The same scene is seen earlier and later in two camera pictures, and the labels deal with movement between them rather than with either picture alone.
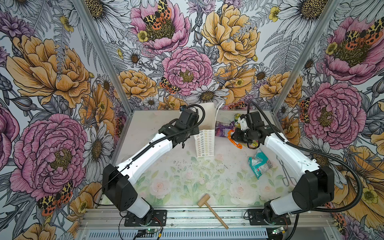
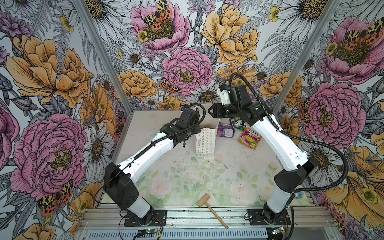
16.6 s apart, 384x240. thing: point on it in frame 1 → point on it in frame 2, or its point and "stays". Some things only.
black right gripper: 237,137 → 218,111
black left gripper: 194,128 stays
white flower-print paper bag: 204,137 stays
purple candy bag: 221,129 stays
